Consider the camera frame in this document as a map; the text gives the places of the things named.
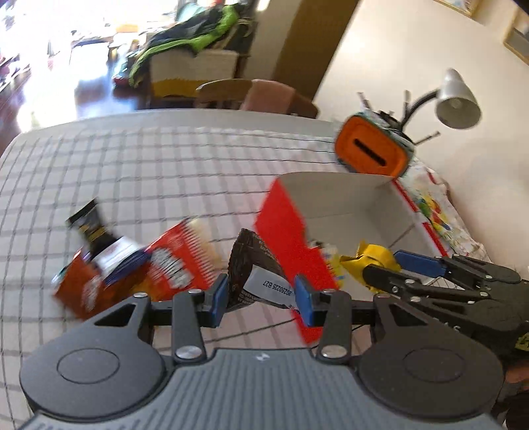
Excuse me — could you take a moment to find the yellow pillow snack packet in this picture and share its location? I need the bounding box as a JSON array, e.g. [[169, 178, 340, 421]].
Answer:
[[339, 241, 402, 294]]

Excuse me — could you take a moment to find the red crispy noodle snack bag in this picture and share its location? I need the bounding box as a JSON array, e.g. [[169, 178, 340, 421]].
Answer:
[[132, 219, 217, 301]]

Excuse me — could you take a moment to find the dark brown striped snack packet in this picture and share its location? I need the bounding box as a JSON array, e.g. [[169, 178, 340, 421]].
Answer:
[[227, 229, 297, 312]]

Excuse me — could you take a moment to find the brown Oreo snack bag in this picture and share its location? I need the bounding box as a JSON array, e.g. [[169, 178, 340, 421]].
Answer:
[[54, 250, 147, 320]]

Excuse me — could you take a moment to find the yellow minion snack pouch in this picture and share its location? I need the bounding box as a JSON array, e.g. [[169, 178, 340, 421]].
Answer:
[[309, 240, 345, 289]]

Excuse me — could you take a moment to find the colourful patterned cloth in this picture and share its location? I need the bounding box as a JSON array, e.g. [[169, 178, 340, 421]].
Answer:
[[399, 158, 490, 263]]

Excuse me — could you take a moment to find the white navy snack packet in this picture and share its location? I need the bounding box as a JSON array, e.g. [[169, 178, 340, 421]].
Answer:
[[92, 236, 151, 286]]

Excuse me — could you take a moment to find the red cardboard box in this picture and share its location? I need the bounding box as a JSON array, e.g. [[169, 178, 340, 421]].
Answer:
[[253, 171, 454, 346]]

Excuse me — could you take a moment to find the black snack packet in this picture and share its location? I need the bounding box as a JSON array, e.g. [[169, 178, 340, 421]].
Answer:
[[66, 199, 118, 258]]

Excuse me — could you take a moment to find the orange tissue box holder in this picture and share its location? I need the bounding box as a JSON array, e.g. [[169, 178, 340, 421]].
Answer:
[[335, 110, 415, 178]]

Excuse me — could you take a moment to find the grey desk lamp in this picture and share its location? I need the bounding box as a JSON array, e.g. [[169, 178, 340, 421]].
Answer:
[[400, 68, 481, 131]]

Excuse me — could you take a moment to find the brown wooden chair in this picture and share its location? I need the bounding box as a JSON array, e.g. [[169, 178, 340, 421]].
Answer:
[[194, 79, 252, 110]]

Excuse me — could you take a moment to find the beige sofa with clothes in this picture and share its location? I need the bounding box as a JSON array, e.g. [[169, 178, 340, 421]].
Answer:
[[113, 1, 257, 99]]

